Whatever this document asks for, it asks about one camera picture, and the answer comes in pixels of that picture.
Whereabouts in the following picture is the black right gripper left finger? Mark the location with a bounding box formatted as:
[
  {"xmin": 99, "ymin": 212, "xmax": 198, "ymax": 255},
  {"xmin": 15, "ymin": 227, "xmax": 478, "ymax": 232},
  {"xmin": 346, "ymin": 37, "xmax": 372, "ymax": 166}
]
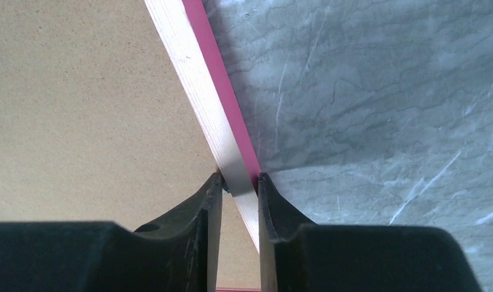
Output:
[{"xmin": 0, "ymin": 173, "xmax": 223, "ymax": 291}]

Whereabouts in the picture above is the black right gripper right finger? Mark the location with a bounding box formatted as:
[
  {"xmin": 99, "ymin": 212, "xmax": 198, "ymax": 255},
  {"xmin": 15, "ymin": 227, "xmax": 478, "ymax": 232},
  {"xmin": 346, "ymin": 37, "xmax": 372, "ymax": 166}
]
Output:
[{"xmin": 258, "ymin": 173, "xmax": 481, "ymax": 291}]

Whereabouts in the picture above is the pink picture frame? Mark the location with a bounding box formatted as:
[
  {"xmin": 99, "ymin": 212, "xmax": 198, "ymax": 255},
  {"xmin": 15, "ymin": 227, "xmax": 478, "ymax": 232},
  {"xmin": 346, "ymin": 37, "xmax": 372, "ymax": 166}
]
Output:
[{"xmin": 145, "ymin": 1, "xmax": 261, "ymax": 291}]

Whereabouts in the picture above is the brown cardboard backing board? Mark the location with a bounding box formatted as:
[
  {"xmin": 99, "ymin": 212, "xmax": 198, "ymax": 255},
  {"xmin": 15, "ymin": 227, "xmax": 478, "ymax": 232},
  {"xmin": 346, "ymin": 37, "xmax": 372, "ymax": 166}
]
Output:
[{"xmin": 0, "ymin": 0, "xmax": 261, "ymax": 290}]

